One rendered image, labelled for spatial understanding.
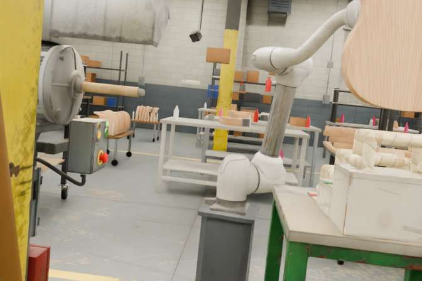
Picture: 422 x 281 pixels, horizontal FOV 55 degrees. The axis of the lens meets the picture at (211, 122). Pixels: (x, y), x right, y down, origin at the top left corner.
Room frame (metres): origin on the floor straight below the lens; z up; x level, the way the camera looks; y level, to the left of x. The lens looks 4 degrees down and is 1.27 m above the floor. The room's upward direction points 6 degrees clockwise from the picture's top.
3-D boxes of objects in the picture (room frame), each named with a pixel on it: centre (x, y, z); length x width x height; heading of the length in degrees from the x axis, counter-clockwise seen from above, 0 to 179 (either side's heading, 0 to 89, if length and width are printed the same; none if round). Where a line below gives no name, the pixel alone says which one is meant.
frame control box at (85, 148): (1.55, 0.54, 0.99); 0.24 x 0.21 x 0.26; 86
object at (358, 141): (1.15, -0.43, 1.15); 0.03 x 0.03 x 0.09
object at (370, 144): (1.07, -0.43, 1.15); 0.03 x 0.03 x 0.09
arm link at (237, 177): (2.02, -0.15, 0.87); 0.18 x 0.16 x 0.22; 122
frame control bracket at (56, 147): (1.50, 0.55, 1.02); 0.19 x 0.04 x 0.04; 176
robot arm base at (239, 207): (2.02, -0.12, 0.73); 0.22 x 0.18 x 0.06; 78
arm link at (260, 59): (1.94, -0.24, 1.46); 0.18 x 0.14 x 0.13; 32
